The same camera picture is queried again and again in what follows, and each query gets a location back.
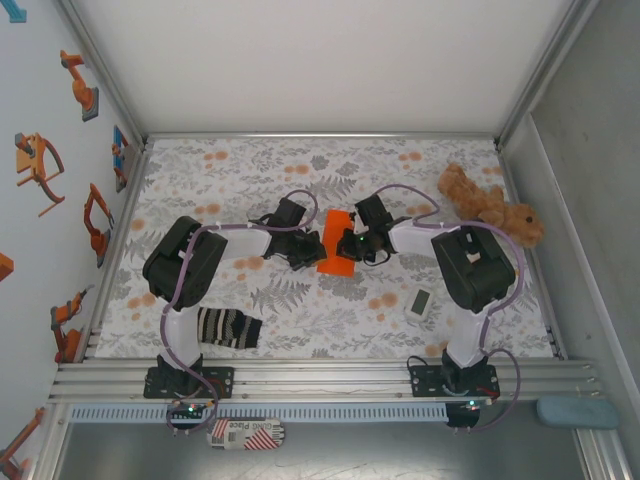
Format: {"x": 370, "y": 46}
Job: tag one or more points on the orange cloth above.
{"x": 334, "y": 240}

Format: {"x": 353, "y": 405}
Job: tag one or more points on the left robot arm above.
{"x": 185, "y": 265}

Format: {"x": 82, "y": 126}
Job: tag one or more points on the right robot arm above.
{"x": 475, "y": 270}

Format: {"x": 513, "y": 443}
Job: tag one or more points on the floral patterned table mat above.
{"x": 300, "y": 330}

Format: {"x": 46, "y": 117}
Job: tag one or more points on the white digital timer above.
{"x": 418, "y": 304}

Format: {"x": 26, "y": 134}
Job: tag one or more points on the black white striped sock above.
{"x": 232, "y": 327}

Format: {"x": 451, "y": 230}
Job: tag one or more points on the brown teddy bear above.
{"x": 480, "y": 205}

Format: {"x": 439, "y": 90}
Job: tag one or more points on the aluminium mounting rails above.
{"x": 325, "y": 380}

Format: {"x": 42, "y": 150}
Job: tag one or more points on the red white printed label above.
{"x": 250, "y": 434}

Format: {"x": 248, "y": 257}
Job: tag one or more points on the small LED circuit board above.
{"x": 472, "y": 405}
{"x": 187, "y": 410}

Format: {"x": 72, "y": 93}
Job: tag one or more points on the teal sponge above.
{"x": 577, "y": 412}

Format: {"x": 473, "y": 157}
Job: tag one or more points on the aluminium cross rail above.
{"x": 320, "y": 135}

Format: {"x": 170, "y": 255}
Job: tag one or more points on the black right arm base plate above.
{"x": 425, "y": 382}

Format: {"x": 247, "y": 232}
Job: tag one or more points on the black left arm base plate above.
{"x": 220, "y": 382}

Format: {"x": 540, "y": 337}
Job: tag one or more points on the aluminium side rail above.
{"x": 550, "y": 310}
{"x": 119, "y": 240}

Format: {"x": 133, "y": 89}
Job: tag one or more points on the blue orange wall sticker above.
{"x": 120, "y": 160}

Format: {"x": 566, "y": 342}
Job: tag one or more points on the aluminium upright post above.
{"x": 545, "y": 65}
{"x": 100, "y": 65}

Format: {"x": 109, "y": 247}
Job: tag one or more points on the orange grey gripper wall sticker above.
{"x": 35, "y": 160}

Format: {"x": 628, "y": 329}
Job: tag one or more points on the orange block wall sticker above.
{"x": 5, "y": 267}

